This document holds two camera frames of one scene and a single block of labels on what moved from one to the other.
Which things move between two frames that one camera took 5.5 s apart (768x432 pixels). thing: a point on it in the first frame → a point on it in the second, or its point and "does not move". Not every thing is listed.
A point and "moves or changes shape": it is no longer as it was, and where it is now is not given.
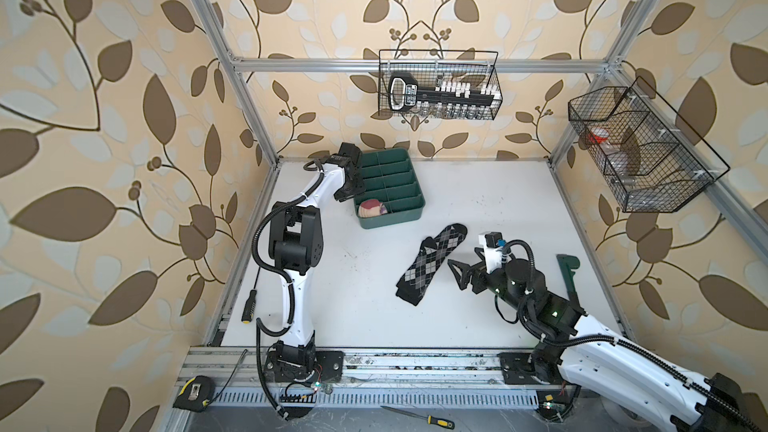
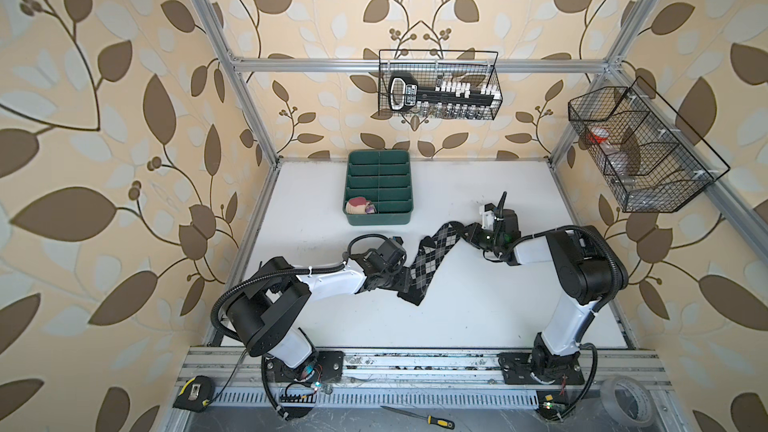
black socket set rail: x=456 y=98 does not move
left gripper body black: x=351 y=179 → x=390 y=267
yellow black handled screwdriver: x=447 y=423 does not move
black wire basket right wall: x=651 y=160 does not move
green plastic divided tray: x=392 y=197 moves or changes shape
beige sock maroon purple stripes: x=372 y=208 moves or changes shape
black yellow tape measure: x=196 y=394 does not move
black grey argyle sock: x=433 y=252 does not move
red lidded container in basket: x=598 y=134 does not move
